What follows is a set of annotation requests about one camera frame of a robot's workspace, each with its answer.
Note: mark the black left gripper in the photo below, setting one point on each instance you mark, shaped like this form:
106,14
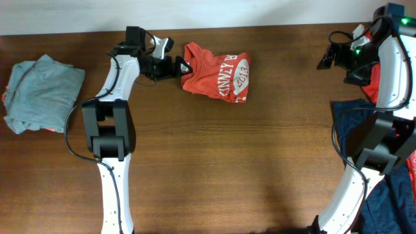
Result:
169,71

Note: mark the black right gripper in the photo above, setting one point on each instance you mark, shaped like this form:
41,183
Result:
342,52

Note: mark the orange printed t-shirt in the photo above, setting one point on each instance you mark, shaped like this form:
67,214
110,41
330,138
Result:
223,77

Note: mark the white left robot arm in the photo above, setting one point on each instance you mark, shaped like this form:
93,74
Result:
109,127

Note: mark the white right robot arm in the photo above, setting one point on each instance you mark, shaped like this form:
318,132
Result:
387,138

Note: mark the folded grey t-shirt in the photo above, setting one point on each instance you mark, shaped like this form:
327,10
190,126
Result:
40,94

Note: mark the navy blue garment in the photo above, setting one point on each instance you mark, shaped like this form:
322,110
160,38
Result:
390,207

